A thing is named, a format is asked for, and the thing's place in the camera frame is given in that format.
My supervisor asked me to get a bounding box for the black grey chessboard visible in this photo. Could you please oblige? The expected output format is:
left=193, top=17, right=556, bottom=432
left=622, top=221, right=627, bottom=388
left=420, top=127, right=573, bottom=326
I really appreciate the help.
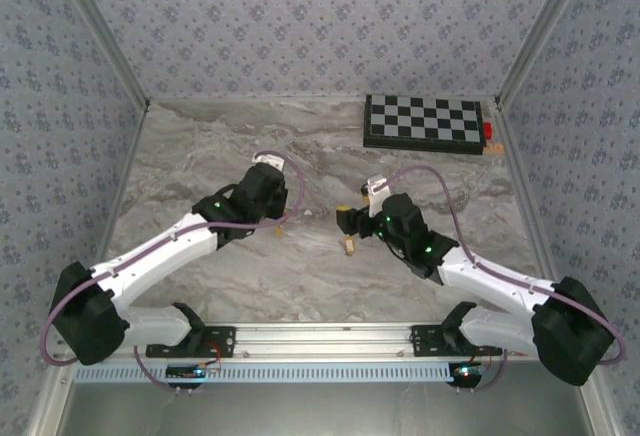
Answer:
left=362, top=93, right=487, bottom=156

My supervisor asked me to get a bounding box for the grey metal sheet shelf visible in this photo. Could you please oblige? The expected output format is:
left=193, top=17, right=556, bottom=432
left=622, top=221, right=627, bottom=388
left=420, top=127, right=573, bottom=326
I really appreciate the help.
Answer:
left=29, top=379, right=616, bottom=436

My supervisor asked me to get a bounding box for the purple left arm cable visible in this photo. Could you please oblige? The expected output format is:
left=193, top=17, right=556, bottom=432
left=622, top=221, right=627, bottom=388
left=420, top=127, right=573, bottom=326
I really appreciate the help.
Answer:
left=41, top=148, right=309, bottom=368

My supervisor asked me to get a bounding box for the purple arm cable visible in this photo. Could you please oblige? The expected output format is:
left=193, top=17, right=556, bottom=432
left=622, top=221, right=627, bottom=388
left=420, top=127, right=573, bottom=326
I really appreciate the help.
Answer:
left=41, top=148, right=309, bottom=368
left=377, top=165, right=629, bottom=367

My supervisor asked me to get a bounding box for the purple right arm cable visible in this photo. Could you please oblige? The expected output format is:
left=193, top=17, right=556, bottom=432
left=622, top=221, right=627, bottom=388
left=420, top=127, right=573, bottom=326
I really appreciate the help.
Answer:
left=377, top=165, right=629, bottom=367

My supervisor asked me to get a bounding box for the aluminium frame back rail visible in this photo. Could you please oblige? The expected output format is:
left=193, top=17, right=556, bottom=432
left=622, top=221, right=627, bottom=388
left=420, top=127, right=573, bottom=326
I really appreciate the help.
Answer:
left=147, top=95, right=501, bottom=105

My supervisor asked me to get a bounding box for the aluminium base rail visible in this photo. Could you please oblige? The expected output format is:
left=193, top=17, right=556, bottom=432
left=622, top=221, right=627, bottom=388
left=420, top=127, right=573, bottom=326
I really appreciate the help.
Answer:
left=204, top=322, right=451, bottom=360

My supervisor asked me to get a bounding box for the aluminium frame side rail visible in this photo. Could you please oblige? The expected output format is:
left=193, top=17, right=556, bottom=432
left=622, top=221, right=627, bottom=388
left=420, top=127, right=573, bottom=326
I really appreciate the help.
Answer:
left=27, top=103, right=151, bottom=436
left=494, top=103, right=619, bottom=436

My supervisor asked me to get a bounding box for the slotted pale cable duct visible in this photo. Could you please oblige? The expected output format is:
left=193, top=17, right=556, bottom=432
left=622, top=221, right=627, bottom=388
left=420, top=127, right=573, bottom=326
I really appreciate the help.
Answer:
left=74, top=361, right=454, bottom=385

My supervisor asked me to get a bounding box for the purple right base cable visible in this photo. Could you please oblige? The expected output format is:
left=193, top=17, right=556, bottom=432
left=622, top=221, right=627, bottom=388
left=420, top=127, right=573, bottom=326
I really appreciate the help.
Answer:
left=457, top=348, right=510, bottom=393

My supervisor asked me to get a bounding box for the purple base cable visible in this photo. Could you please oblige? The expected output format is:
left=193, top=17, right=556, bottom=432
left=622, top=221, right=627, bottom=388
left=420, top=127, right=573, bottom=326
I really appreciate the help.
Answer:
left=133, top=346, right=214, bottom=396
left=457, top=348, right=510, bottom=393

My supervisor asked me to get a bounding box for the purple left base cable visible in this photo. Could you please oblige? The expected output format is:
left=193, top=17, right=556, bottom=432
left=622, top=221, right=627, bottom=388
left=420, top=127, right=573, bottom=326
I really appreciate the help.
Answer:
left=133, top=346, right=214, bottom=396

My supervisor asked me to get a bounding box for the aluminium frame post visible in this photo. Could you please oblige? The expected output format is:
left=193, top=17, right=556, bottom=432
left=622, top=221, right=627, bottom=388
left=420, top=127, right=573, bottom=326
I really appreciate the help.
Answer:
left=494, top=0, right=599, bottom=110
left=49, top=0, right=152, bottom=110

